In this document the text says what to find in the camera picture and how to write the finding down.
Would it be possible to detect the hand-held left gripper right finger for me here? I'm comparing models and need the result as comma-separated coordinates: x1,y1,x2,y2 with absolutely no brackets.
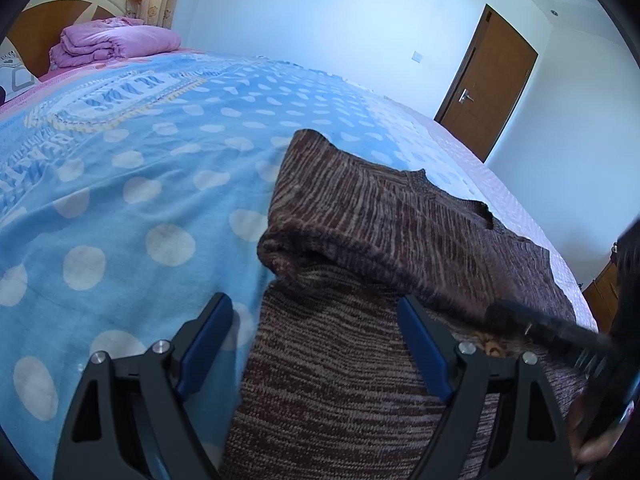
397,295,576,480

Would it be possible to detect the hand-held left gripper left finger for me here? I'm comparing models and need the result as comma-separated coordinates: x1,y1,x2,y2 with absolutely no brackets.
52,292,234,480

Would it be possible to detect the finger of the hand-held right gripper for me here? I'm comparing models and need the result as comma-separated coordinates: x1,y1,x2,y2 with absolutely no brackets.
486,300,617,362

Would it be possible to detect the brown knitted sweater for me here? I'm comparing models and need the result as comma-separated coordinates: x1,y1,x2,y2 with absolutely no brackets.
222,129,593,480

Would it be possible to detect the person's right hand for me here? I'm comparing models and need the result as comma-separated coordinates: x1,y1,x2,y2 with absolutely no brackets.
571,394,624,465

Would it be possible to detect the wooden cabinet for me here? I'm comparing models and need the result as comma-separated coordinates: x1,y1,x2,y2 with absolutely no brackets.
581,244,624,333

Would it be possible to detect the blue and pink dotted blanket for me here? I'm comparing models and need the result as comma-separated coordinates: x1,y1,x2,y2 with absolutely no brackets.
0,52,598,480

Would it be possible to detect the brown wooden door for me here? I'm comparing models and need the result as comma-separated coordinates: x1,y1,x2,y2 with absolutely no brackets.
434,4,539,163

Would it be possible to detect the folded pink quilt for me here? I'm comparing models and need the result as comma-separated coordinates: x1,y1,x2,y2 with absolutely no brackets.
49,16,182,68

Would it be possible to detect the white printed pillow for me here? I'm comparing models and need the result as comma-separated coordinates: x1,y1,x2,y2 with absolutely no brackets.
0,52,40,105

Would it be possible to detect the cream and wood headboard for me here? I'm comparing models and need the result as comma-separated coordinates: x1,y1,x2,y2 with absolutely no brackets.
5,0,136,77

